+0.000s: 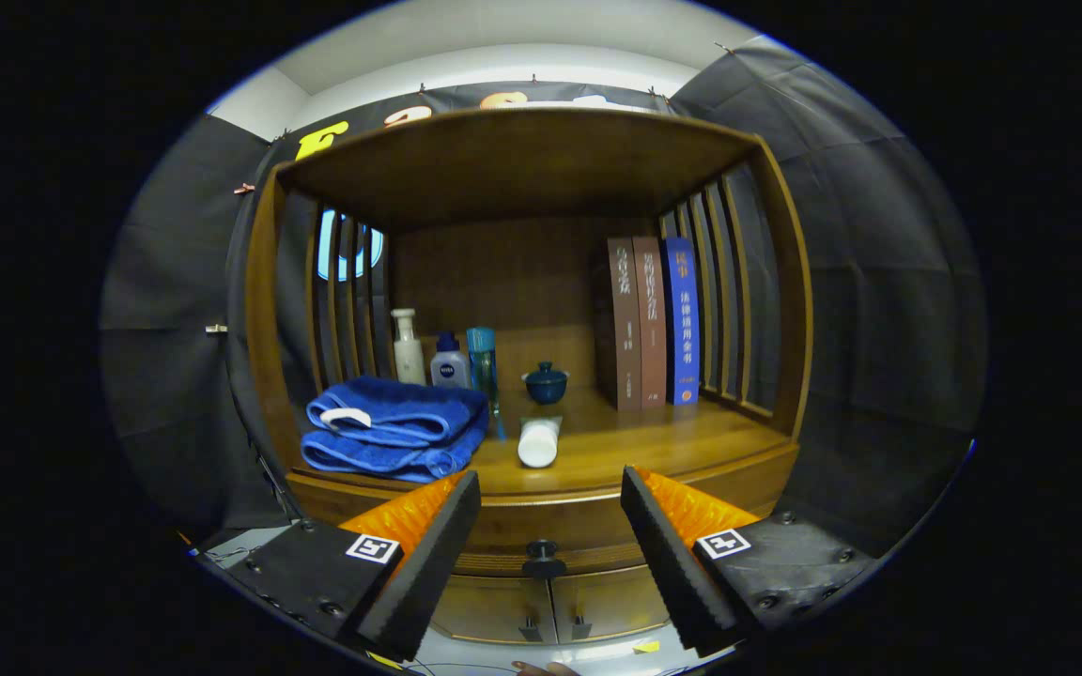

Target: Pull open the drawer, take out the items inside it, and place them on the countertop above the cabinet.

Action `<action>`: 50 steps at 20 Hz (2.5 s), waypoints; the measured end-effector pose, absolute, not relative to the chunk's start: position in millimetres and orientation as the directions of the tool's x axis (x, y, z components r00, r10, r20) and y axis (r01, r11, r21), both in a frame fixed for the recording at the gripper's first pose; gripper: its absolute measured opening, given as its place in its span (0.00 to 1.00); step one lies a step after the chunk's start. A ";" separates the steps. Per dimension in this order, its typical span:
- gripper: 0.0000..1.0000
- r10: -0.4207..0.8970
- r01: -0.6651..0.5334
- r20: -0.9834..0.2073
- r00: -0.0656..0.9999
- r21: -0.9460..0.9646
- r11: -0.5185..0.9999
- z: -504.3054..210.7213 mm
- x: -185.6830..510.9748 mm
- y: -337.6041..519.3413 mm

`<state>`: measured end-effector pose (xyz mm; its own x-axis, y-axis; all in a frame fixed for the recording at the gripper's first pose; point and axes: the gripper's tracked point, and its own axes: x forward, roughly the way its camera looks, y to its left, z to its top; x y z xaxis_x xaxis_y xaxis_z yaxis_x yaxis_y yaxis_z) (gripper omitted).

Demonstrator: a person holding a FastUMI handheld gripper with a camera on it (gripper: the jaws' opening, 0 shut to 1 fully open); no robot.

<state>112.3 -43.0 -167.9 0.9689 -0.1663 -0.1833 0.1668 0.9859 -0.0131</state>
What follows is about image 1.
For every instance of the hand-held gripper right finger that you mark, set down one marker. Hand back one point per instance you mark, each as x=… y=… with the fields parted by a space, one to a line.
x=672 y=573

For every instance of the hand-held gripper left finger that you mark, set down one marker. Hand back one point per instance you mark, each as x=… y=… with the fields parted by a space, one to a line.
x=428 y=573

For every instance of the white green tube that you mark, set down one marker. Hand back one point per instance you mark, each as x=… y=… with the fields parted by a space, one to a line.
x=538 y=446

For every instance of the wooden cabinet door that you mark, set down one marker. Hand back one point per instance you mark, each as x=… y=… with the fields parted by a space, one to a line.
x=494 y=606
x=607 y=601

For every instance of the wooden countertop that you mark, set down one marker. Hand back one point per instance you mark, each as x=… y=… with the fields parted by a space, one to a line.
x=635 y=441

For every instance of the wooden cabinet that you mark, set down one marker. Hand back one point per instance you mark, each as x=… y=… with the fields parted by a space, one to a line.
x=503 y=272

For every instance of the yellow tape scrap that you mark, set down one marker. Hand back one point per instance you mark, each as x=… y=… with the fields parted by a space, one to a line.
x=646 y=647

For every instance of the folded blue towel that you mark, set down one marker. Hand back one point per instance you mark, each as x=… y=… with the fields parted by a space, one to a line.
x=409 y=413

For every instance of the white bottle blue cap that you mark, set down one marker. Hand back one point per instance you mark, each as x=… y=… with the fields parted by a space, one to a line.
x=449 y=371

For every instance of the white pump bottle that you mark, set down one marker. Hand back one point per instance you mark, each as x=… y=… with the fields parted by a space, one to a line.
x=408 y=357

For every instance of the tall teal bottle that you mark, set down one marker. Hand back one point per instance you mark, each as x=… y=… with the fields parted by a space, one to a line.
x=482 y=361

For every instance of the dark blue lidded teacup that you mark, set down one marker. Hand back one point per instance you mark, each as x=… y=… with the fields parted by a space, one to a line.
x=546 y=387

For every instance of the blue book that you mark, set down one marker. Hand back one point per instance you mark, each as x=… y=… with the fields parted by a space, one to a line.
x=682 y=329

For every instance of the reddish brown book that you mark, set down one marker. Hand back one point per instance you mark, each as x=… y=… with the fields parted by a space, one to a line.
x=652 y=329

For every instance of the dark brown book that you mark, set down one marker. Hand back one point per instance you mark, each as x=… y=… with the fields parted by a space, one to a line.
x=626 y=329

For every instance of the black backdrop cloth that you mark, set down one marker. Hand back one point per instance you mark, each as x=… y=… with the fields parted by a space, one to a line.
x=879 y=282

